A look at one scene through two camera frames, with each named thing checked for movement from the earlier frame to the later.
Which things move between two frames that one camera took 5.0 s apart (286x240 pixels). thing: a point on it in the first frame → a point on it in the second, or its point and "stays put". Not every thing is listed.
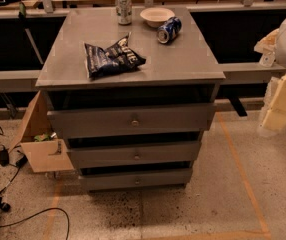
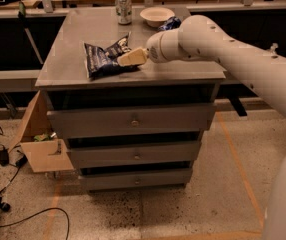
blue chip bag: (118, 56) stays put
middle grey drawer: (105, 153) stays put
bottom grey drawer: (136, 180) stays put
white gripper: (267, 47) → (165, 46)
